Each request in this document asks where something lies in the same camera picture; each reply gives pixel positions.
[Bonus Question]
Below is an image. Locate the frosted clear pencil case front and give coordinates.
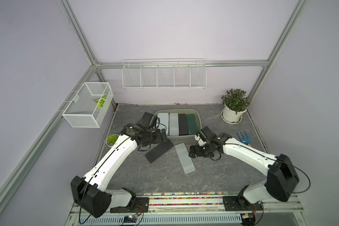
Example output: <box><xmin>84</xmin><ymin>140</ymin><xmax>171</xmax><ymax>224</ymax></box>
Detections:
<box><xmin>169</xmin><ymin>113</ymin><xmax>179</xmax><ymax>136</ymax></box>

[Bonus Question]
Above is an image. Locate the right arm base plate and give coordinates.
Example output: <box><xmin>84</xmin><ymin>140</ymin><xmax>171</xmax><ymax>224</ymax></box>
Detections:
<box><xmin>222</xmin><ymin>196</ymin><xmax>264</xmax><ymax>212</ymax></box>

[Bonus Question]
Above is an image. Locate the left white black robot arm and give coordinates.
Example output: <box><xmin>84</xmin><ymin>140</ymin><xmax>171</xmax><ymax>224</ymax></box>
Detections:
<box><xmin>70</xmin><ymin>124</ymin><xmax>168</xmax><ymax>218</ymax></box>

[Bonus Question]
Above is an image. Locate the small potted succulent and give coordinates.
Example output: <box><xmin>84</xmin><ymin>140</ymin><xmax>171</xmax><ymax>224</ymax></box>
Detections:
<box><xmin>105</xmin><ymin>134</ymin><xmax>119</xmax><ymax>147</ymax></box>

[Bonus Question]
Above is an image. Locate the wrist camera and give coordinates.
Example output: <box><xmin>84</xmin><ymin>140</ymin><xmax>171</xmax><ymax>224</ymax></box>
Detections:
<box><xmin>140</xmin><ymin>112</ymin><xmax>158</xmax><ymax>129</ymax></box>
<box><xmin>195</xmin><ymin>126</ymin><xmax>217</xmax><ymax>147</ymax></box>

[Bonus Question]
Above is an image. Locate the frosted clear pencil case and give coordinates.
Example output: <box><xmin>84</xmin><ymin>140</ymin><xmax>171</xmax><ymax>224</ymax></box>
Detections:
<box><xmin>169</xmin><ymin>113</ymin><xmax>179</xmax><ymax>136</ymax></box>
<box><xmin>175</xmin><ymin>143</ymin><xmax>195</xmax><ymax>174</ymax></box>

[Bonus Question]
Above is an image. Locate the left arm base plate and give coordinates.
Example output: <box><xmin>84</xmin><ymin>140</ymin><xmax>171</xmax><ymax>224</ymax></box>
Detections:
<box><xmin>110</xmin><ymin>197</ymin><xmax>149</xmax><ymax>213</ymax></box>

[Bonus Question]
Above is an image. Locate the aluminium rail front frame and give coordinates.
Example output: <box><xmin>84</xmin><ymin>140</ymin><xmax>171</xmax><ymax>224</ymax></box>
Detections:
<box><xmin>65</xmin><ymin>192</ymin><xmax>310</xmax><ymax>226</ymax></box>

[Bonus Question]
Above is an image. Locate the dark green pencil case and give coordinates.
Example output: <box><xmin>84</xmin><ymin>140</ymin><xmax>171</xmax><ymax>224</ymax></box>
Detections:
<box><xmin>186</xmin><ymin>114</ymin><xmax>198</xmax><ymax>135</ymax></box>

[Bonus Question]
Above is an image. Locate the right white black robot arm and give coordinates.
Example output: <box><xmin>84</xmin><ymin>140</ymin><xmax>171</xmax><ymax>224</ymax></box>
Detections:
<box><xmin>190</xmin><ymin>133</ymin><xmax>299</xmax><ymax>208</ymax></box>

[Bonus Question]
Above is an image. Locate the black pencil case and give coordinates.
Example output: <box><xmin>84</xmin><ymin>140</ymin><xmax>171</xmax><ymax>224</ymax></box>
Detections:
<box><xmin>145</xmin><ymin>140</ymin><xmax>174</xmax><ymax>163</ymax></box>
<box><xmin>178</xmin><ymin>114</ymin><xmax>189</xmax><ymax>136</ymax></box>

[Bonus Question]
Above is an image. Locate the large potted green plant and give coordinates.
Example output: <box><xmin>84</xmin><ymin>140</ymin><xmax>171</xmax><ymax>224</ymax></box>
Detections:
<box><xmin>221</xmin><ymin>89</ymin><xmax>250</xmax><ymax>124</ymax></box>

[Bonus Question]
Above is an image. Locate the green leaf toy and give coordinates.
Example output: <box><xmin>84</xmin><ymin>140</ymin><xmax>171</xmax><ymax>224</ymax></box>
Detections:
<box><xmin>94</xmin><ymin>95</ymin><xmax>107</xmax><ymax>109</ymax></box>

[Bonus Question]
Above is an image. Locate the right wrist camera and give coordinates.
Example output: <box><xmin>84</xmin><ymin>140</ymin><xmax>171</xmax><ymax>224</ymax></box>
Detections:
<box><xmin>195</xmin><ymin>126</ymin><xmax>217</xmax><ymax>147</ymax></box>

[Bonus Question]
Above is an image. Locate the grey-green plastic storage box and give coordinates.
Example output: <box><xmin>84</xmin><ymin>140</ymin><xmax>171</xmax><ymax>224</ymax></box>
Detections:
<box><xmin>155</xmin><ymin>109</ymin><xmax>202</xmax><ymax>139</ymax></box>

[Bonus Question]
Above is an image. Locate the white mesh wall basket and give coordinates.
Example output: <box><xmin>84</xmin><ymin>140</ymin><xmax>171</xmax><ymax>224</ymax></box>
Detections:
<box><xmin>62</xmin><ymin>82</ymin><xmax>114</xmax><ymax>128</ymax></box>

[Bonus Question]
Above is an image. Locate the blue fork yellow handle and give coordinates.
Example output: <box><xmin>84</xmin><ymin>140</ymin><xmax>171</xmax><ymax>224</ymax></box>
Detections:
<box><xmin>237</xmin><ymin>131</ymin><xmax>251</xmax><ymax>146</ymax></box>

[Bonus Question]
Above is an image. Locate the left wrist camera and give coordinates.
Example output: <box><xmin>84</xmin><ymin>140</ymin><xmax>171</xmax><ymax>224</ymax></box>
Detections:
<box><xmin>140</xmin><ymin>112</ymin><xmax>158</xmax><ymax>129</ymax></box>

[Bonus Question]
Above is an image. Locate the pale blue pencil case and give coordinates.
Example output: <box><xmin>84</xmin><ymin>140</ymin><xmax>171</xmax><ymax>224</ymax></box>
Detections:
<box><xmin>157</xmin><ymin>113</ymin><xmax>169</xmax><ymax>136</ymax></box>

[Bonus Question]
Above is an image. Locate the white wire wall shelf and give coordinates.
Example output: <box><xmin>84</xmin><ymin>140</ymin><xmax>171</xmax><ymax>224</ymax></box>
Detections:
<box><xmin>121</xmin><ymin>60</ymin><xmax>207</xmax><ymax>89</ymax></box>

